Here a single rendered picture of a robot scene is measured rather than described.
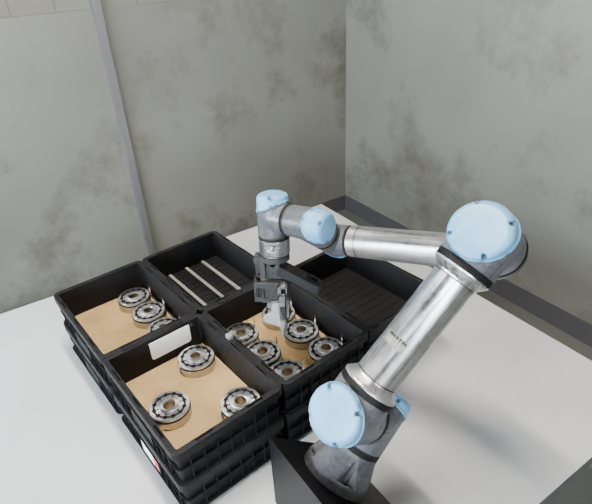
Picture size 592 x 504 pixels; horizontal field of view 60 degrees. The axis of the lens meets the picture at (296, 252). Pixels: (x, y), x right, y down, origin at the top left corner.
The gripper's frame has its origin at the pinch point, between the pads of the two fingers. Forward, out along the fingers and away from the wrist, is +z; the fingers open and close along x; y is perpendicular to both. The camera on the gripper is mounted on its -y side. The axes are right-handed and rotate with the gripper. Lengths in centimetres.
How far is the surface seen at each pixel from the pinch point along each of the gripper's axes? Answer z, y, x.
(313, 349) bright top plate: 12.9, -6.2, -8.4
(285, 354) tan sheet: 15.7, 2.0, -9.7
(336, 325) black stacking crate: 9.1, -12.5, -15.3
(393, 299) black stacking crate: 11.9, -30.7, -36.9
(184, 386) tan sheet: 17.6, 28.1, 3.6
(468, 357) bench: 26, -54, -26
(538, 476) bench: 32, -62, 15
